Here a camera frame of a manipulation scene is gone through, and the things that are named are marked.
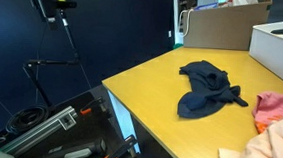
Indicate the dark blue t-shirt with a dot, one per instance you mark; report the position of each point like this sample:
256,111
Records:
200,99

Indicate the light blue table panel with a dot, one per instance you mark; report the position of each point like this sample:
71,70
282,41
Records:
123,121

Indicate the small black orange clamp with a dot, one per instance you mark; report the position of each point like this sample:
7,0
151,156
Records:
94,106

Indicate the large black orange clamp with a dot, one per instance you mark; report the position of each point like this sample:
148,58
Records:
119,152

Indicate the brown cardboard box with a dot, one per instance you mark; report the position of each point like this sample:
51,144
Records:
222,27

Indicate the blue white flat pack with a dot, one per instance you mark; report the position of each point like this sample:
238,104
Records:
206,6

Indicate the black grey power drill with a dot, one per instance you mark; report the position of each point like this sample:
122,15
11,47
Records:
76,153

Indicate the aluminium extrusion bar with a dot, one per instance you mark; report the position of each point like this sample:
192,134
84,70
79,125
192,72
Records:
41,130

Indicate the white plastic bin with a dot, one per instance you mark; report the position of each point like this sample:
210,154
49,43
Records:
276,55

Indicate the pink cloth with orange print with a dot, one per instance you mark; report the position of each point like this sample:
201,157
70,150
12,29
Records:
276,105

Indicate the light peach cloth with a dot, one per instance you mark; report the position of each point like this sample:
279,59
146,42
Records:
270,151

